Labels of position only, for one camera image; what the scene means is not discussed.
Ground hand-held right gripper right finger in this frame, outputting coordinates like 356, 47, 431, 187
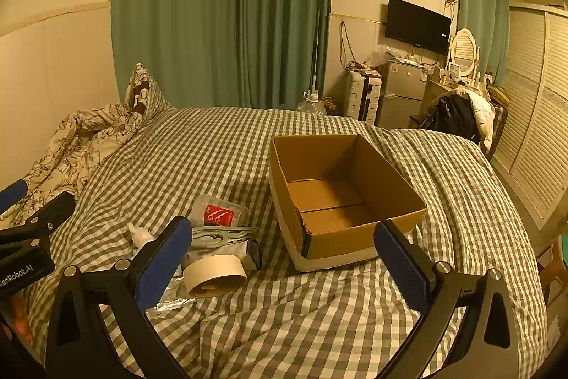
374, 219, 518, 379

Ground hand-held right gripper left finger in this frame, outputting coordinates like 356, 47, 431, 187
47, 216, 193, 379

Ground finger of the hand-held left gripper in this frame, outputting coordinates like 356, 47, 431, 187
0, 179, 28, 215
0, 191, 76, 249

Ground small white bottle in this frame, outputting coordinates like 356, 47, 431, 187
128, 223, 154, 249

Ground silver foil wrapper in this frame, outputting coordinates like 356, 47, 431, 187
146, 272, 209, 313

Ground beige tape roll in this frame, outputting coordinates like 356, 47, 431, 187
182, 255, 248, 297

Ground clear red-label floss packet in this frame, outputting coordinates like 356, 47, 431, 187
191, 195, 250, 229

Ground grey fabric pouch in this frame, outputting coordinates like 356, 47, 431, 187
184, 239, 263, 271

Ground brown cardboard box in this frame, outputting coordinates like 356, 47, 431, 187
268, 134, 427, 273

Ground floral duvet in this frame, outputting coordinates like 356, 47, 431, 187
0, 101, 143, 229

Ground checkered blanket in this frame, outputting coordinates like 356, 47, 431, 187
22, 106, 548, 379

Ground patterned pillow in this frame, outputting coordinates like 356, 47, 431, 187
124, 63, 174, 118

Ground silver fridge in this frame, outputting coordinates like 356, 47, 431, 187
375, 60, 433, 130

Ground white suitcase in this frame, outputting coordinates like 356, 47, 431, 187
345, 70, 382, 124

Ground cream dressing table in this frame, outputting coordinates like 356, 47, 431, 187
426, 68, 493, 107

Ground clear water jug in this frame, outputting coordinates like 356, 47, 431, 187
296, 92, 328, 116

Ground crumpled plastic bag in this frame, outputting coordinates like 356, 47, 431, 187
364, 52, 387, 74

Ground white louvered wardrobe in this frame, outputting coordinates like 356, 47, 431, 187
490, 2, 568, 231

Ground oval white mirror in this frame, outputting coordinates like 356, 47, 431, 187
449, 28, 481, 80

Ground wide green curtain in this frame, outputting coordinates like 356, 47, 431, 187
109, 0, 333, 110

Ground narrow green curtain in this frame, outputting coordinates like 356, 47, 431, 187
457, 0, 510, 87

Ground hanging wall cable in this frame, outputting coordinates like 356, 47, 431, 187
339, 21, 356, 71

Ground black wall television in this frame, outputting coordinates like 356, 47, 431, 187
384, 0, 452, 55

